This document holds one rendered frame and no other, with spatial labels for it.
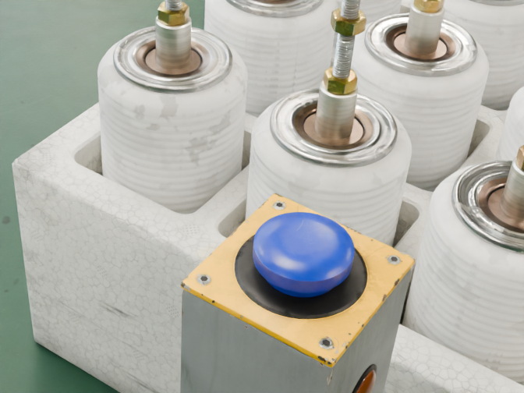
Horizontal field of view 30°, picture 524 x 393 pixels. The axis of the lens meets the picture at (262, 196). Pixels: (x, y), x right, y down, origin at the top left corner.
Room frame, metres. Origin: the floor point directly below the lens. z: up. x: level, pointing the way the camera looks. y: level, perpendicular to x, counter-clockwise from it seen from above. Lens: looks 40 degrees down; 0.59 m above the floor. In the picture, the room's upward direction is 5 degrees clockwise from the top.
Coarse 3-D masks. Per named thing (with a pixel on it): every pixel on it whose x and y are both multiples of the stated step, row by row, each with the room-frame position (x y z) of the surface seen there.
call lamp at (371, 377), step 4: (372, 372) 0.27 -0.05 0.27; (368, 376) 0.27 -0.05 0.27; (372, 376) 0.27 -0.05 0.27; (364, 380) 0.26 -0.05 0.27; (368, 380) 0.27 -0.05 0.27; (372, 380) 0.27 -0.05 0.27; (364, 384) 0.26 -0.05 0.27; (368, 384) 0.26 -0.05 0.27; (372, 384) 0.27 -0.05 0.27; (360, 388) 0.26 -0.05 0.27; (364, 388) 0.26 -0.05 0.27; (368, 388) 0.26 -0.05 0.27; (372, 388) 0.27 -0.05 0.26; (356, 392) 0.26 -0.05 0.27; (360, 392) 0.26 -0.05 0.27; (364, 392) 0.26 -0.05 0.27; (368, 392) 0.26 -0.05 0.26
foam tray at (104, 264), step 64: (64, 128) 0.54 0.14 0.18; (64, 192) 0.48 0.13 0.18; (128, 192) 0.48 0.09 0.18; (64, 256) 0.48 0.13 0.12; (128, 256) 0.45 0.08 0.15; (192, 256) 0.43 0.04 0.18; (64, 320) 0.48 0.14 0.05; (128, 320) 0.45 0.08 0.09; (128, 384) 0.45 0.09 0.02; (448, 384) 0.34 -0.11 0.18; (512, 384) 0.35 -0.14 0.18
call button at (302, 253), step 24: (288, 216) 0.30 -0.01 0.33; (312, 216) 0.30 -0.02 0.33; (264, 240) 0.28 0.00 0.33; (288, 240) 0.28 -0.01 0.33; (312, 240) 0.28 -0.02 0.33; (336, 240) 0.29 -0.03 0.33; (264, 264) 0.27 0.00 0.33; (288, 264) 0.27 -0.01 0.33; (312, 264) 0.27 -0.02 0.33; (336, 264) 0.27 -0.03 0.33; (288, 288) 0.26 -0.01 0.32; (312, 288) 0.26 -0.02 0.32
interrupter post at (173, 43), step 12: (156, 24) 0.52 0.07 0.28; (156, 36) 0.52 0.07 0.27; (168, 36) 0.52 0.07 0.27; (180, 36) 0.52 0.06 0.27; (156, 48) 0.52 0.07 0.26; (168, 48) 0.52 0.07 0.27; (180, 48) 0.52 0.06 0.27; (156, 60) 0.52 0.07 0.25; (168, 60) 0.52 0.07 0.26; (180, 60) 0.52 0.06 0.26
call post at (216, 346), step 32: (192, 320) 0.27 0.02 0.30; (224, 320) 0.26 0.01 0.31; (384, 320) 0.28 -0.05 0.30; (192, 352) 0.27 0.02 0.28; (224, 352) 0.26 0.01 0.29; (256, 352) 0.25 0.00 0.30; (288, 352) 0.24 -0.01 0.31; (352, 352) 0.25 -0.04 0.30; (384, 352) 0.28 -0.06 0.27; (192, 384) 0.27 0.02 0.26; (224, 384) 0.26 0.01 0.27; (256, 384) 0.25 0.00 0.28; (288, 384) 0.24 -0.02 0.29; (320, 384) 0.24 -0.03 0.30; (352, 384) 0.26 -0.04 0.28; (384, 384) 0.29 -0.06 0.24
